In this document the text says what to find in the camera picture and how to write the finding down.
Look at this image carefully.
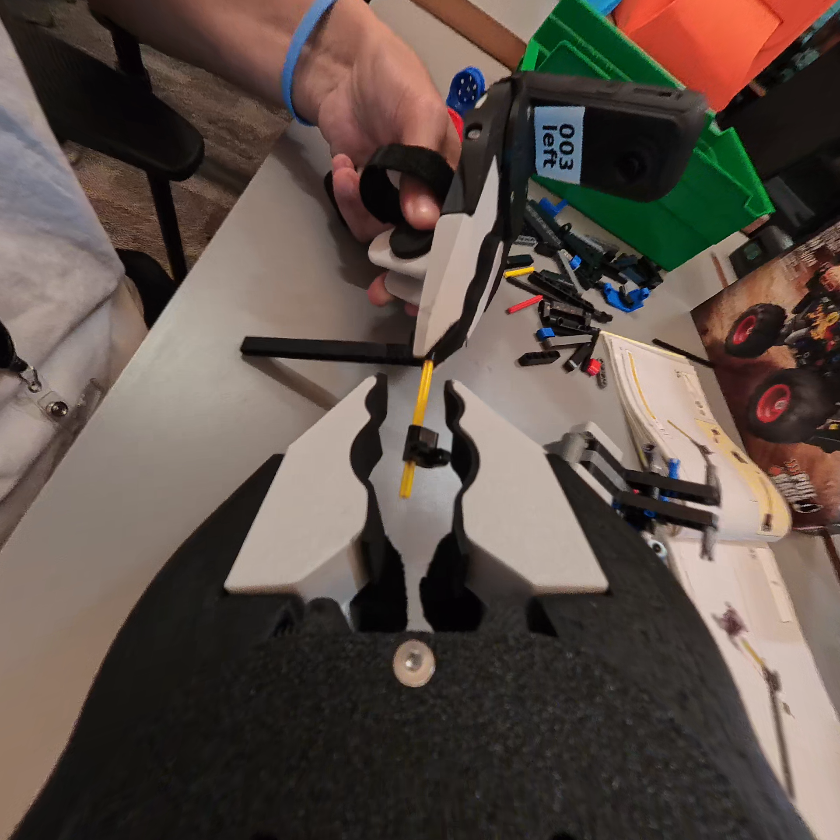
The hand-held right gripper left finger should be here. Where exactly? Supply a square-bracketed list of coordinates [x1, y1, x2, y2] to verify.
[224, 374, 411, 631]

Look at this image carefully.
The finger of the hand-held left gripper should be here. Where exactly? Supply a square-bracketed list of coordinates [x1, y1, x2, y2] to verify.
[434, 230, 510, 363]
[412, 157, 504, 360]

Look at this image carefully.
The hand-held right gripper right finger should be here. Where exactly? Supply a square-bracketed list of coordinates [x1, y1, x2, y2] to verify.
[420, 379, 610, 627]

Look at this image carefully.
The black lego axle connector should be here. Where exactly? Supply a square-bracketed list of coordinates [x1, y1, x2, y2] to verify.
[402, 424, 453, 469]

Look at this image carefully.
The long yellow lego axle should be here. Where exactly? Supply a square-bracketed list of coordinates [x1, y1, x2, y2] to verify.
[399, 357, 436, 500]

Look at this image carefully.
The long black lego beam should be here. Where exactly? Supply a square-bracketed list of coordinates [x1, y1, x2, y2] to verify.
[241, 336, 427, 367]

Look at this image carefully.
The person's left forearm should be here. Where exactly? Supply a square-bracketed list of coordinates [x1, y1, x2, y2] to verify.
[88, 0, 332, 122]

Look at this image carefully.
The pile of black lego pieces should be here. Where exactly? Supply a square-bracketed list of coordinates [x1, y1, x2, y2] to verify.
[502, 197, 665, 389]

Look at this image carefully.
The blue lego connector piece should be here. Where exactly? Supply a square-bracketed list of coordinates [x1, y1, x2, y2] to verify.
[602, 281, 652, 313]

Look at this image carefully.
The grey black lego assembly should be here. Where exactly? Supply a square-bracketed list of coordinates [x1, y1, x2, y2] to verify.
[545, 422, 724, 562]

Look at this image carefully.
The blue round lego wheel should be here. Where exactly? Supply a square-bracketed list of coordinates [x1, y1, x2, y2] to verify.
[446, 66, 488, 116]

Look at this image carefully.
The thin black lego axle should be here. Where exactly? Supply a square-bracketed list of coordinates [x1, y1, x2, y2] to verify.
[651, 338, 714, 369]

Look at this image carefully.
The printed lego set box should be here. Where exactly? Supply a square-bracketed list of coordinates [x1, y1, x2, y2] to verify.
[690, 223, 840, 534]

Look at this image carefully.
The person's left hand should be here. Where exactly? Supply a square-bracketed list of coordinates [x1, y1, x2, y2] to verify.
[292, 0, 463, 319]

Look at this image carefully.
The green plastic bin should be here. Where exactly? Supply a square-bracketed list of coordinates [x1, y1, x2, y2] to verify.
[550, 0, 683, 89]
[518, 39, 777, 271]

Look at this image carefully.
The orange plastic bin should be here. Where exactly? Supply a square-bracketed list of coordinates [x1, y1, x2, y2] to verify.
[613, 0, 840, 112]

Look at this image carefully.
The white instruction booklet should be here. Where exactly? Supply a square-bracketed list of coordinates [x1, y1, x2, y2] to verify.
[600, 331, 821, 840]

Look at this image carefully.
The blue wristband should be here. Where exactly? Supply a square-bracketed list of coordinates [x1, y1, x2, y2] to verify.
[282, 0, 340, 127]

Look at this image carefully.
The clear badge holder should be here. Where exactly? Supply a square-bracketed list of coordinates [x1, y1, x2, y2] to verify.
[33, 377, 109, 447]

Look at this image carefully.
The dark office chair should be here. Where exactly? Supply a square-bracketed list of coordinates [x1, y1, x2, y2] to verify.
[0, 0, 206, 329]

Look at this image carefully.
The person's white shirt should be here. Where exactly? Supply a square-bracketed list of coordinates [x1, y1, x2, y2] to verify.
[0, 20, 149, 546]

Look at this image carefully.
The black lanyard strap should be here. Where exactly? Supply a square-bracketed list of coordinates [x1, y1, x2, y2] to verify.
[0, 320, 42, 395]

